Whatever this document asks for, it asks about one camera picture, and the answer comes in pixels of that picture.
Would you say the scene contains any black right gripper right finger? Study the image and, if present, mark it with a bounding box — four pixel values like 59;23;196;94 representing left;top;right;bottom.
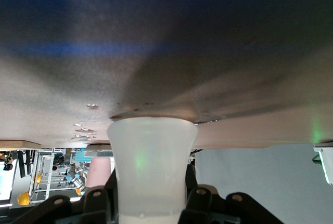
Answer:
179;165;284;224

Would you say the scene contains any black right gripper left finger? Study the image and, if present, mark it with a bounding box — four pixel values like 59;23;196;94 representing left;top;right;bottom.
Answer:
10;169;120;224

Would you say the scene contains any pink cup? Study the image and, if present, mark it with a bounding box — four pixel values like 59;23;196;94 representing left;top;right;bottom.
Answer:
85;157;112;189

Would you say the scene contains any translucent squeeze bottle orange cap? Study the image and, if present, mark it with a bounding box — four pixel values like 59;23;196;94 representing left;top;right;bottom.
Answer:
106;116;199;224

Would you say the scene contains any white metal shelving frame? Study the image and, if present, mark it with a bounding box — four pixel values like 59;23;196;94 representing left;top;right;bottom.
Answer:
28;148;69;201

